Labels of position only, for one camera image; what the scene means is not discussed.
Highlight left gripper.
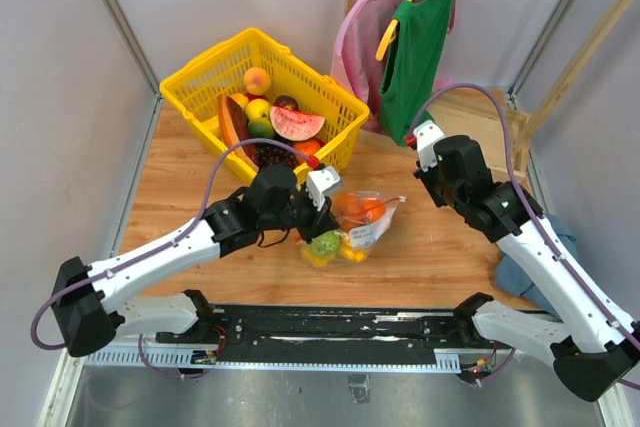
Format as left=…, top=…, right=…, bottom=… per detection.
left=261, top=184, right=340, bottom=245

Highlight green custard apple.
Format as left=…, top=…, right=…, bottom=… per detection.
left=309, top=231, right=342, bottom=257

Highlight orange tomato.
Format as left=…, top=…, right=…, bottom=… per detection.
left=336, top=194, right=366, bottom=224

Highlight yellow bell pepper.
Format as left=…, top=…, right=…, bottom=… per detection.
left=301, top=249, right=335, bottom=268
left=340, top=244, right=370, bottom=262

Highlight clear zip top bag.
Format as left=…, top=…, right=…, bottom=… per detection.
left=299, top=191, right=407, bottom=267

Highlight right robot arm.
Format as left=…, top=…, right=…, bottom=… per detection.
left=407, top=128, right=639, bottom=402

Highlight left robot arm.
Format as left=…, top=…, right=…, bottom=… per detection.
left=52, top=165, right=342, bottom=357

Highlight dark grape bunch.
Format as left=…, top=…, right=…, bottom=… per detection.
left=256, top=143, right=299, bottom=170

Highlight orange persimmon in basket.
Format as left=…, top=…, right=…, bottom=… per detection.
left=293, top=138, right=324, bottom=156

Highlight wooden clothes rack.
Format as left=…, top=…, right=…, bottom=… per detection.
left=346, top=0, right=635, bottom=181

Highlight watermelon slice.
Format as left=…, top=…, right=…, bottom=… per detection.
left=270, top=106, right=325, bottom=142

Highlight papaya slice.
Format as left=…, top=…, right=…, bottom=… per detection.
left=218, top=94, right=258, bottom=171

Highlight dark plum in basket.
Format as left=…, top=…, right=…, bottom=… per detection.
left=273, top=94, right=299, bottom=111

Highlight orange fruit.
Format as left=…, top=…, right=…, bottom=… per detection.
left=231, top=93, right=250, bottom=109

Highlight blue cloth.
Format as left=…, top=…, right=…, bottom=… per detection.
left=493, top=214, right=578, bottom=319

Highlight peach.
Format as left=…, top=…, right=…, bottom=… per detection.
left=243, top=67, right=272, bottom=96

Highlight yellow plastic basket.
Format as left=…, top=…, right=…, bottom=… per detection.
left=158, top=27, right=371, bottom=186

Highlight green shirt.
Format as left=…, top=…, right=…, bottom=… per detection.
left=379, top=0, right=456, bottom=146

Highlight pink shirt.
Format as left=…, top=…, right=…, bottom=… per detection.
left=329, top=0, right=459, bottom=134

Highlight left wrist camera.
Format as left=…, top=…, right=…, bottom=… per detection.
left=305, top=166, right=343, bottom=212

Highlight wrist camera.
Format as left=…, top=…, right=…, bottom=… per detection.
left=405, top=120, right=445, bottom=172
left=305, top=166, right=343, bottom=212

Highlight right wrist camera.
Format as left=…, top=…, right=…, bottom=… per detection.
left=405, top=120, right=445, bottom=172

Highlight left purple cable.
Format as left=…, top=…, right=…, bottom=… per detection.
left=30, top=138, right=321, bottom=380

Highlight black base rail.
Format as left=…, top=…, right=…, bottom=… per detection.
left=155, top=302, right=514, bottom=373

